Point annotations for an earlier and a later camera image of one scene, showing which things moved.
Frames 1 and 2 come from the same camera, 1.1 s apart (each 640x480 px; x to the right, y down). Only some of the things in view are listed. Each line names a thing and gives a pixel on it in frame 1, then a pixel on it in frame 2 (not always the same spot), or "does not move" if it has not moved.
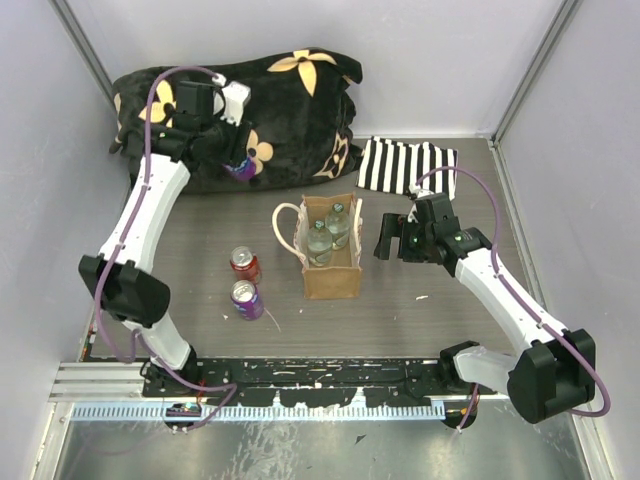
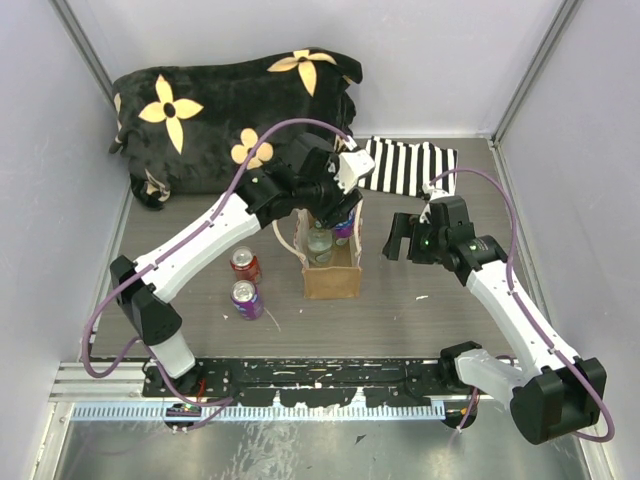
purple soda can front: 247,300 does not move
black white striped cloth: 394,167 does not move
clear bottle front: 320,244 does not move
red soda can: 245,263 does not move
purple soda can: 244,170 -> 344,230
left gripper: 237,151 -> 338,211
